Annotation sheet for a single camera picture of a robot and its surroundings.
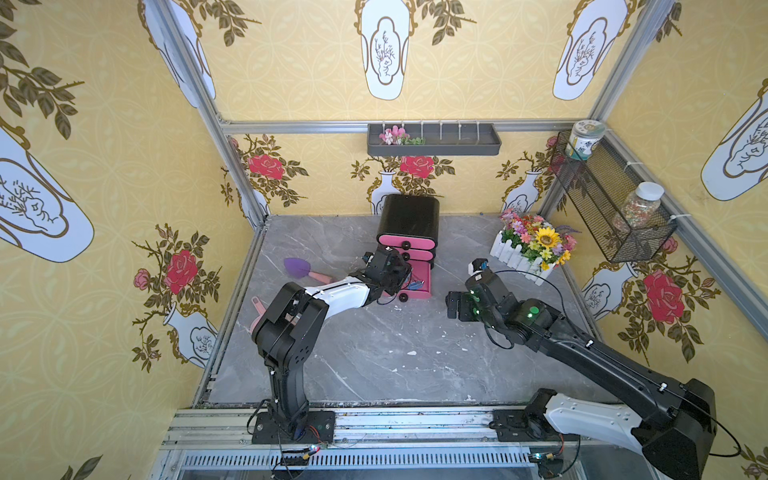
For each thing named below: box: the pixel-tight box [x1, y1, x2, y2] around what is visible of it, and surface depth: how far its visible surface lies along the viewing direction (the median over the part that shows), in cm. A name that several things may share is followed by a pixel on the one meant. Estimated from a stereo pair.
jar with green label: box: [566, 120, 607, 161], surface depth 87 cm
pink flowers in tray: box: [379, 125, 425, 145], surface depth 89 cm
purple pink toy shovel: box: [284, 258, 333, 284], surface depth 108 cm
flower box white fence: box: [490, 209, 582, 286], surface depth 96 cm
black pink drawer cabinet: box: [377, 194, 440, 303], surface depth 100 cm
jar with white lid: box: [615, 182, 665, 233], surface depth 67 cm
